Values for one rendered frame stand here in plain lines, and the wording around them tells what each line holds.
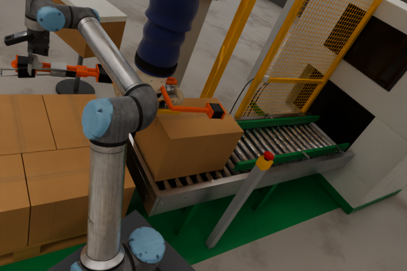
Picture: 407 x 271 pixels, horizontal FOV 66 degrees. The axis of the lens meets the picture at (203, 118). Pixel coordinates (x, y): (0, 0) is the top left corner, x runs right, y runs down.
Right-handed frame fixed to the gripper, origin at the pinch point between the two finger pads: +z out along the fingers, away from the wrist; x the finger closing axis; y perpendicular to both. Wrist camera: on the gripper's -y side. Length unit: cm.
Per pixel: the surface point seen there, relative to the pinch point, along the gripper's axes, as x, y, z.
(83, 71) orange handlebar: -1.2, 23.2, -1.3
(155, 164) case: -10, 75, 57
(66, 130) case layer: 36, 25, 71
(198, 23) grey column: 108, 132, 2
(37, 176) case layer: -5, 7, 71
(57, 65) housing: 1.5, 11.9, -1.4
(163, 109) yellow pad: -12, 66, 11
